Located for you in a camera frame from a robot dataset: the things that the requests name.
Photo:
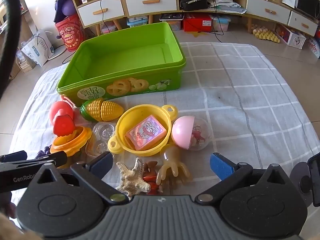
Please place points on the white printed box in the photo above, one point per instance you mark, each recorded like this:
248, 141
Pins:
296, 41

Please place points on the pink card box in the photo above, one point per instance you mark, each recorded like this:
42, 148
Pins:
146, 132

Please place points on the black bag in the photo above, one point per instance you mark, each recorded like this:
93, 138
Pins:
193, 1

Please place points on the blue-lidded storage box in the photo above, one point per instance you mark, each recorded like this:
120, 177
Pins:
137, 21

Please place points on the stack of books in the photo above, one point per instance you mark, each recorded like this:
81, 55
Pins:
26, 65

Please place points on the white drawer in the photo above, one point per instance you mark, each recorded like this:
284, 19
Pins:
135, 0
87, 15
257, 7
295, 20

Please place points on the beige starfish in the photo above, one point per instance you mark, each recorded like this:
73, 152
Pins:
133, 180

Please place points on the white round fan base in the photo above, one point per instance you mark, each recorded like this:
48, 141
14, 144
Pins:
58, 52

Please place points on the white folded cloth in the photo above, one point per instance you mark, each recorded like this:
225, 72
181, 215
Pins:
225, 2

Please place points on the clear storage box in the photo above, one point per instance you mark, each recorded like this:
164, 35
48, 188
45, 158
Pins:
175, 25
221, 23
108, 27

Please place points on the beige rubber hand toy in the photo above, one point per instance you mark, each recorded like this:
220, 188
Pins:
172, 170

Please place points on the yellow egg tray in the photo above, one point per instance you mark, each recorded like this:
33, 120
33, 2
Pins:
267, 38

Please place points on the black phone holder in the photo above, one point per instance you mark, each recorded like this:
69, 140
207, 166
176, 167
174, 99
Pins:
303, 180

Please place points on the green plastic box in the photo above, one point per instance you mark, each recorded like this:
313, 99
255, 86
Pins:
125, 62

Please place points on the pink and clear capsule ball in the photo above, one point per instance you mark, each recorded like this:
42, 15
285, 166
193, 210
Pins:
182, 132

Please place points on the red plastic toy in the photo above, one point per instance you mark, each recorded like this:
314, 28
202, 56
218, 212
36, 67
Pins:
63, 126

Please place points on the row of eggs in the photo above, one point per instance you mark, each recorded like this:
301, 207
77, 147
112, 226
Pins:
260, 28

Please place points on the red toy crab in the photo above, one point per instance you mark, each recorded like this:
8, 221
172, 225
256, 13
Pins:
150, 173

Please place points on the purple ball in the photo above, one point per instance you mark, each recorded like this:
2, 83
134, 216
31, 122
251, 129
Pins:
68, 7

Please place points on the pink round pig toy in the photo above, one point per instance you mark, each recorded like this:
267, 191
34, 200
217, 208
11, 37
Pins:
58, 108

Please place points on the yellow toy pot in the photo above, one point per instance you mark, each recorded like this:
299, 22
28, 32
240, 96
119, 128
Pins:
120, 130

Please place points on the black appliance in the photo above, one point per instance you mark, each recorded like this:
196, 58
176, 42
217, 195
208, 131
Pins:
307, 0

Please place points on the dark blue bag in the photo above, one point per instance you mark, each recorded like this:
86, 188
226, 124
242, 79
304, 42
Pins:
58, 10

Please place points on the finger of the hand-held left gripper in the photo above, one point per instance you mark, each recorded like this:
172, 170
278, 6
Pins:
15, 156
56, 158

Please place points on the black book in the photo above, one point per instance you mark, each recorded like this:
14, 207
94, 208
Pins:
172, 17

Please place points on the purple toy grapes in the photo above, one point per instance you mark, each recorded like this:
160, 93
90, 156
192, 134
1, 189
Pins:
45, 153

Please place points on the clear plastic blister tray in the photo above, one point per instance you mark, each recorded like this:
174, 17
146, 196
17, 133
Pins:
102, 135

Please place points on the grey checked blanket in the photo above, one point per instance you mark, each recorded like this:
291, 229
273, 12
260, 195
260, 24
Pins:
237, 105

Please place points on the red cardboard box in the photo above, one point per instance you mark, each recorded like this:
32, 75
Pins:
195, 25

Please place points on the red printed box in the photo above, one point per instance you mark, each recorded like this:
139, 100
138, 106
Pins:
315, 47

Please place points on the yellow star sticker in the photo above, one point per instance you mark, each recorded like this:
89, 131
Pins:
200, 33

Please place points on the wooden cabinet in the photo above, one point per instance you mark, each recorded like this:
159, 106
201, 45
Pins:
250, 25

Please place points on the orange plastic toy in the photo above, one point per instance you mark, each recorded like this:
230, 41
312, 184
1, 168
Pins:
75, 145

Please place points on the red bucket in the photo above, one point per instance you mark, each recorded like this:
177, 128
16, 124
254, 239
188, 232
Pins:
70, 35

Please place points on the yellow toy corn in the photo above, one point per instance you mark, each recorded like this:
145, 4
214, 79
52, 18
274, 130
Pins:
107, 108

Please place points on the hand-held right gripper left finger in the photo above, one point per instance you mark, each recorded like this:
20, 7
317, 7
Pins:
100, 165

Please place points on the white shopping bag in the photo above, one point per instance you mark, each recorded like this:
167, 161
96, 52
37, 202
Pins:
37, 52

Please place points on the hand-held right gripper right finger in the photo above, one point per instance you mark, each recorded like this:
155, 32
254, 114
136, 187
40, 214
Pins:
221, 166

